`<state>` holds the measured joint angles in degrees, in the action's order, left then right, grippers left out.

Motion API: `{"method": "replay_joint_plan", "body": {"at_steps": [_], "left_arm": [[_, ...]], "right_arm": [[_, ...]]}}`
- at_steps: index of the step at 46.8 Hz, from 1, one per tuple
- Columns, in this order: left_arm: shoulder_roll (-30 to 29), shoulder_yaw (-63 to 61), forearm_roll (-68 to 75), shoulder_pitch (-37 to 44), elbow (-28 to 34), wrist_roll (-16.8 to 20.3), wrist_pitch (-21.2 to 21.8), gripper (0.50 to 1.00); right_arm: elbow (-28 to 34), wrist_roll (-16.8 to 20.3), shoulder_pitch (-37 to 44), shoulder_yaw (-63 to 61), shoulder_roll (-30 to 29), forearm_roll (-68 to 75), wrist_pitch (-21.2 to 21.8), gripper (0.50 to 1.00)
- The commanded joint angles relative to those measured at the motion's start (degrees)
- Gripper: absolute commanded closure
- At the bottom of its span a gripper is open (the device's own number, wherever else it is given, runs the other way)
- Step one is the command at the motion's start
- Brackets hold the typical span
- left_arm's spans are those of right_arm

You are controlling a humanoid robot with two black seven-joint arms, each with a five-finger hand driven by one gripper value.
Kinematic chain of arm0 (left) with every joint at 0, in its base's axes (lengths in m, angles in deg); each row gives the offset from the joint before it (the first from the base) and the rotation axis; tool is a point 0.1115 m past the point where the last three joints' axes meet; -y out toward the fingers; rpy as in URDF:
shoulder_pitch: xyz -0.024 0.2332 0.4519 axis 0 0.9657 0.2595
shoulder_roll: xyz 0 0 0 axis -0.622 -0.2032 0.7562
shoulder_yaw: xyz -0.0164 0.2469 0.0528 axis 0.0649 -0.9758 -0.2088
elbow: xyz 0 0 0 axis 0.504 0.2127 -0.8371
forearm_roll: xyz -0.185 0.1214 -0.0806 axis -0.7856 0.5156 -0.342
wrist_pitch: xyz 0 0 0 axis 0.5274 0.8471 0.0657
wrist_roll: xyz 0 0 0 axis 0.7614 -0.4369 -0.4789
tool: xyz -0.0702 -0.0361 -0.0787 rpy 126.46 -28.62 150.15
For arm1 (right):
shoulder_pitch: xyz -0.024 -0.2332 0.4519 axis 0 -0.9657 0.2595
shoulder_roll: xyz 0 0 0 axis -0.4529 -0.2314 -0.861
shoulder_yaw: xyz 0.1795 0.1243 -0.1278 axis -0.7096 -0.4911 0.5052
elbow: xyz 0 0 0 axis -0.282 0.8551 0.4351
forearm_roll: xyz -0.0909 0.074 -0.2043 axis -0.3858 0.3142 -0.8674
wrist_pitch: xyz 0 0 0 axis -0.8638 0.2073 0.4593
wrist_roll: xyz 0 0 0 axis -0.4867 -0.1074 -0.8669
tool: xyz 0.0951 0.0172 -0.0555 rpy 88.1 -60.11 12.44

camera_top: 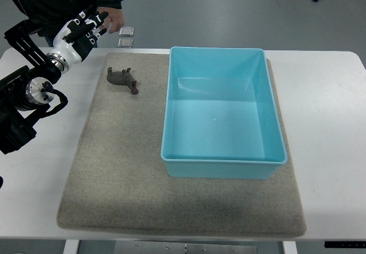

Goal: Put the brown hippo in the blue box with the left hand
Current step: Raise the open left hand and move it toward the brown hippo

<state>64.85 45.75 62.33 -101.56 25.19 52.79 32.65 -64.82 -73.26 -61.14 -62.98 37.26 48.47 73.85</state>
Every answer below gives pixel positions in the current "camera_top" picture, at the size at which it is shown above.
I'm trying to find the metal bracket under table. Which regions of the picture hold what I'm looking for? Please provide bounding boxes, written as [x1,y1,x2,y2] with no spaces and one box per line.
[114,241,257,254]

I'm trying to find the person's bare hand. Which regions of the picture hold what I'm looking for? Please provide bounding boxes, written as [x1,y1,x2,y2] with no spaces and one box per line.
[97,7,125,34]

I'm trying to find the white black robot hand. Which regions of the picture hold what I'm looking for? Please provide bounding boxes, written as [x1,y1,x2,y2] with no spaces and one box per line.
[47,6,109,74]

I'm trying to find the brown toy hippo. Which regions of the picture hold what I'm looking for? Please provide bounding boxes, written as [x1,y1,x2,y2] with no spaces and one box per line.
[106,67,138,95]

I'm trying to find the black table control panel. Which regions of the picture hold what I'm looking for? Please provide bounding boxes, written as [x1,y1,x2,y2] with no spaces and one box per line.
[324,241,366,249]

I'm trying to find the beige felt mat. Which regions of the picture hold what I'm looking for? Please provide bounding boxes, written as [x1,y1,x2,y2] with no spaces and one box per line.
[57,53,306,237]

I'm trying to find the lower floor outlet plate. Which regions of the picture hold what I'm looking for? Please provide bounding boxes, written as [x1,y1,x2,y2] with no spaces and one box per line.
[117,38,134,48]

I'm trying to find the upper floor outlet plate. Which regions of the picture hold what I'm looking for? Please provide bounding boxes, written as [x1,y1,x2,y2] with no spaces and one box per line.
[119,27,134,37]

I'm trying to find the floor outlet plate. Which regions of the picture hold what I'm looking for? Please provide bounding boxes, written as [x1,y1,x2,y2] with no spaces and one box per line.
[119,27,134,37]
[117,38,134,48]

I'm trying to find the blue plastic box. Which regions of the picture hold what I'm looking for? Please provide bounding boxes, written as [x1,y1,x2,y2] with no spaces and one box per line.
[161,47,288,179]

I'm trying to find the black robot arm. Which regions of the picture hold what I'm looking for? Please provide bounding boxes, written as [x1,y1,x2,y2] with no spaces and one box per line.
[1,19,68,154]

